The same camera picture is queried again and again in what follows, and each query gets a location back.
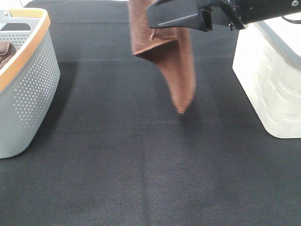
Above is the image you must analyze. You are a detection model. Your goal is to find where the dark brown towel in basket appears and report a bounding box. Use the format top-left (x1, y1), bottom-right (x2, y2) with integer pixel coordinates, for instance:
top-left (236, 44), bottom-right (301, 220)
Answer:
top-left (0, 41), bottom-right (16, 69)

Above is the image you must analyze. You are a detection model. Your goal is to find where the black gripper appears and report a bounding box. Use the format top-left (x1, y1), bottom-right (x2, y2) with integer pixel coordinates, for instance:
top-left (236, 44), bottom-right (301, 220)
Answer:
top-left (202, 0), bottom-right (301, 31)

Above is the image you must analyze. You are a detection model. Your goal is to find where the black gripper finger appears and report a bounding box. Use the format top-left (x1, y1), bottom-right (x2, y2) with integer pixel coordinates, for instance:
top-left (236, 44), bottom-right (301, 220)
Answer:
top-left (146, 0), bottom-right (213, 32)

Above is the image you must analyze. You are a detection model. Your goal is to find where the white plastic storage basket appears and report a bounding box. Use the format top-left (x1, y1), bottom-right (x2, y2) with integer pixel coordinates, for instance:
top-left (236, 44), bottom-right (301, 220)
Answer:
top-left (232, 17), bottom-right (301, 138)

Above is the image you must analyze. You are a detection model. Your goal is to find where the grey perforated laundry basket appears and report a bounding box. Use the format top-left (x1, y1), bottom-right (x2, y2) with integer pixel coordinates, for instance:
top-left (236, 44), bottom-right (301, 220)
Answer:
top-left (0, 8), bottom-right (60, 159)

